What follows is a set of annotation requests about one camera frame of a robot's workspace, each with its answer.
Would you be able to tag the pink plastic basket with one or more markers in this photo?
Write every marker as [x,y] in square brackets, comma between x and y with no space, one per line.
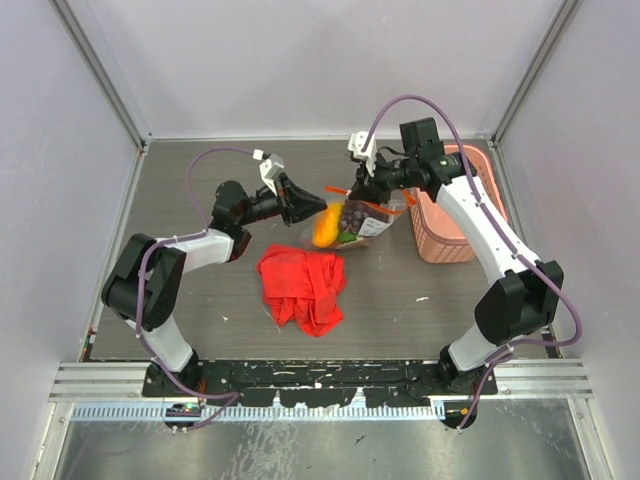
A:
[438,239]

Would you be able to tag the slotted cable duct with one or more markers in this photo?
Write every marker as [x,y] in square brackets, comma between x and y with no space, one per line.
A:
[166,411]

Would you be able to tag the green custard apple toy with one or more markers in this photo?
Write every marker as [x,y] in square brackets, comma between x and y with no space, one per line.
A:
[346,237]

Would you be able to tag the orange mango toy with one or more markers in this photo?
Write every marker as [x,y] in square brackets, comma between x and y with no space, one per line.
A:
[326,226]

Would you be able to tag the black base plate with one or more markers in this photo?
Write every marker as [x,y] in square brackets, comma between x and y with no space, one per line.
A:
[314,384]

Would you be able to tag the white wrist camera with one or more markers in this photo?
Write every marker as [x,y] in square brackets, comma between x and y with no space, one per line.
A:
[270,167]
[361,148]

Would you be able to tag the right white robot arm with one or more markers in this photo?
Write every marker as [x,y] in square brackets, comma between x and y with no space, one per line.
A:
[523,290]

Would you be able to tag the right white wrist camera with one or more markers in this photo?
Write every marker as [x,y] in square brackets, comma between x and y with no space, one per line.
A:
[361,148]

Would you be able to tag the clear zip bag orange zipper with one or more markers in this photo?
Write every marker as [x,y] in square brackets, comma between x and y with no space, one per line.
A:
[379,217]

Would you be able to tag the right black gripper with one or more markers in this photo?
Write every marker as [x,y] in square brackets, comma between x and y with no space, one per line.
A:
[369,188]

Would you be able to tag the red crumpled cloth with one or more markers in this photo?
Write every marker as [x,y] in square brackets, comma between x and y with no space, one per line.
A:
[303,286]

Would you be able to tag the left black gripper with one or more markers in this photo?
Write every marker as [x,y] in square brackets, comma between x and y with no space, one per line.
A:
[294,202]

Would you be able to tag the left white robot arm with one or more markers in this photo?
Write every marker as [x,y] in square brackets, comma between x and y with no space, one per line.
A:
[143,286]

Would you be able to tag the dark purple grapes toy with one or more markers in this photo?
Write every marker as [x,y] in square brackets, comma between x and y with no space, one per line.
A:
[352,216]

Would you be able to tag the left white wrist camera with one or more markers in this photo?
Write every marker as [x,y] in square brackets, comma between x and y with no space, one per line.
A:
[270,167]

